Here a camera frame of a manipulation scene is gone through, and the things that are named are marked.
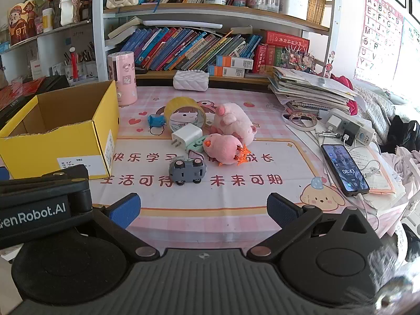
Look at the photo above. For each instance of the yellow cardboard box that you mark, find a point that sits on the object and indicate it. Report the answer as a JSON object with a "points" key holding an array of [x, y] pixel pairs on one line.
{"points": [[65, 144]]}

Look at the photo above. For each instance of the black smartphone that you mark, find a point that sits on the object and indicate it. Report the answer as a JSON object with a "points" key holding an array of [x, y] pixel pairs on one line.
{"points": [[344, 170]]}

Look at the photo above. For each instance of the red thick dictionary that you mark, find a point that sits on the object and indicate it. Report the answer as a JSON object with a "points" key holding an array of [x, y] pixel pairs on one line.
{"points": [[274, 57], [260, 59]]}

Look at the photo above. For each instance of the row of leaning colourful books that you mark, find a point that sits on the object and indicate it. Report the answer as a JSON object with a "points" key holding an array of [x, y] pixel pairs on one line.
{"points": [[183, 49]]}

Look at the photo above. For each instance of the pink alphabet wall poster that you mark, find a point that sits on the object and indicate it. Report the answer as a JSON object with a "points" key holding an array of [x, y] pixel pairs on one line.
{"points": [[377, 32]]}

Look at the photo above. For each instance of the large pink plush pig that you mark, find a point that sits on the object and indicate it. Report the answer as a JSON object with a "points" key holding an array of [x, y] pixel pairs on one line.
{"points": [[233, 118]]}

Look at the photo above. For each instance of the beige paperback book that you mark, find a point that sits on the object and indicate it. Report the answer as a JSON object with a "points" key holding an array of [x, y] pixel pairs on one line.
{"points": [[121, 31]]}

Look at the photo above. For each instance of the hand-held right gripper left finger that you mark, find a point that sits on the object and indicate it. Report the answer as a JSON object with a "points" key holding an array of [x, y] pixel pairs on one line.
{"points": [[126, 208]]}

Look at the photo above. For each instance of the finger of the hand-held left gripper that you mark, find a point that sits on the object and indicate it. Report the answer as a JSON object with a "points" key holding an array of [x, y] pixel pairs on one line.
{"points": [[49, 176]]}

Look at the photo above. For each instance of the yellow tape roll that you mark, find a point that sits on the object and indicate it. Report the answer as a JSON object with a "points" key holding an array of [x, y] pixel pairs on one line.
{"points": [[178, 101]]}

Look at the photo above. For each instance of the white pen holder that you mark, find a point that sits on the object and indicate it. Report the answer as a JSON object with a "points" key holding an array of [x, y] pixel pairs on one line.
{"points": [[293, 6]]}

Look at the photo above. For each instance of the white power strip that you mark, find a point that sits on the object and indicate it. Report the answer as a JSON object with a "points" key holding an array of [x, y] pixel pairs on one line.
{"points": [[364, 131]]}

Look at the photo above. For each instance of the white wall poster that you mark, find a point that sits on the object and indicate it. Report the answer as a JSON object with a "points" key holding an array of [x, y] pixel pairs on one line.
{"points": [[411, 55]]}

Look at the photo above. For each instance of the white small bag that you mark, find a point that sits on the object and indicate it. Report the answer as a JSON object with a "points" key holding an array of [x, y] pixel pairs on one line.
{"points": [[69, 6]]}

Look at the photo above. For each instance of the black case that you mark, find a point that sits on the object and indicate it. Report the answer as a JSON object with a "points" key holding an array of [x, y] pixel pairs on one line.
{"points": [[52, 83]]}

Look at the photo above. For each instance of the white charger adapter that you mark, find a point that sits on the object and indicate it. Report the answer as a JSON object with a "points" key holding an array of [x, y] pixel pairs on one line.
{"points": [[334, 121]]}

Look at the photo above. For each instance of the pink printed desk mat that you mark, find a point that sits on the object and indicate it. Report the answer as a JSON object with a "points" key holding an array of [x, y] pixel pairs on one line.
{"points": [[197, 210]]}

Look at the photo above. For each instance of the small pink plush chick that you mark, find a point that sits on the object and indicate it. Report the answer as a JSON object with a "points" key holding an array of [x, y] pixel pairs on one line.
{"points": [[221, 146]]}

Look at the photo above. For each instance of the pink cylindrical humidifier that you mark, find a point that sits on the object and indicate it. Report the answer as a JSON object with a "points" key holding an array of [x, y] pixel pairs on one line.
{"points": [[123, 75]]}

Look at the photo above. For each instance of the stack of papers and notebooks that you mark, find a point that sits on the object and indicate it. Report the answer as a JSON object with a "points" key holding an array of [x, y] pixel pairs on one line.
{"points": [[305, 88]]}

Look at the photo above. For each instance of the white bookshelf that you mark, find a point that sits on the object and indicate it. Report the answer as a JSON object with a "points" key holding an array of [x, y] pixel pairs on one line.
{"points": [[97, 23]]}

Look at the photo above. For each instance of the black cloth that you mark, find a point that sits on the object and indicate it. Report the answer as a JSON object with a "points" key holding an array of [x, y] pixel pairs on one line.
{"points": [[402, 131]]}

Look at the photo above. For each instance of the white quilted purse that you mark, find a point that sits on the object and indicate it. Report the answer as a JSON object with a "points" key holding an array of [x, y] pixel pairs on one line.
{"points": [[190, 80]]}

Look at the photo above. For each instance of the colourful acrylic decoration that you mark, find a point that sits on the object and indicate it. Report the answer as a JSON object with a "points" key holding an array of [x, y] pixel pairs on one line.
{"points": [[297, 59]]}

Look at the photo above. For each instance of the fortune god figure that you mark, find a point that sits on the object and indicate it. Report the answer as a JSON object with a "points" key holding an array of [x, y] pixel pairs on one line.
{"points": [[21, 23]]}

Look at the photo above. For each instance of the red pen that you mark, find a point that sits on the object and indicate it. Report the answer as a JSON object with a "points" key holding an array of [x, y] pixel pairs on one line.
{"points": [[73, 65]]}

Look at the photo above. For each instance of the red bag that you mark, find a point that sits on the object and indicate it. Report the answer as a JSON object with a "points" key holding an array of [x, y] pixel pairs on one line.
{"points": [[344, 82]]}

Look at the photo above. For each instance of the red flat dictionary box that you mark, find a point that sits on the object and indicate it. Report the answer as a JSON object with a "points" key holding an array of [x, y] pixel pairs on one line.
{"points": [[285, 39]]}

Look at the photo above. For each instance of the white charger plug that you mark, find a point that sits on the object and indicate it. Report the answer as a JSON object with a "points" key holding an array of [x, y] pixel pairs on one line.
{"points": [[185, 136]]}

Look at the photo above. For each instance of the white yellow jar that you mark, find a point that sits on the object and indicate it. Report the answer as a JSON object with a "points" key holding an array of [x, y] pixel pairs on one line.
{"points": [[47, 19]]}

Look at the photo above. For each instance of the black charger adapter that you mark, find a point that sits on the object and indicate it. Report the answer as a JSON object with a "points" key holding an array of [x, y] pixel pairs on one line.
{"points": [[352, 133]]}

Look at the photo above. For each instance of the cartoon deer sticker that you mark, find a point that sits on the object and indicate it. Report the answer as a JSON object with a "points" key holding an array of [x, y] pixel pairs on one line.
{"points": [[329, 67]]}

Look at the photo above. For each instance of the pale pink cloth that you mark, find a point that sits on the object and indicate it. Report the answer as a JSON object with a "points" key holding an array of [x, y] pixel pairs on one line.
{"points": [[410, 177]]}

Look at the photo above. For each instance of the red paper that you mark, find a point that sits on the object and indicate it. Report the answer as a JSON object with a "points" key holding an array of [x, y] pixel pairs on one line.
{"points": [[16, 93]]}

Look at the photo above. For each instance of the loose paper sheets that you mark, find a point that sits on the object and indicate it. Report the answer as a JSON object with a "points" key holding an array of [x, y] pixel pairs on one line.
{"points": [[377, 170]]}

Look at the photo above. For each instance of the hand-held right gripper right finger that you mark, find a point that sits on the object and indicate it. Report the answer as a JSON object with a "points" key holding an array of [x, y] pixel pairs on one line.
{"points": [[282, 209]]}

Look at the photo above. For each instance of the orange blue white carton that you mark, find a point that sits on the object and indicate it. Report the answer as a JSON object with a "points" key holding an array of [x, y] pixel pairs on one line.
{"points": [[226, 71], [234, 62]]}

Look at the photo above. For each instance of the grey toy car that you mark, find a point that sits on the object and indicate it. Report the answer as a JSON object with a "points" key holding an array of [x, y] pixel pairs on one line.
{"points": [[185, 170]]}

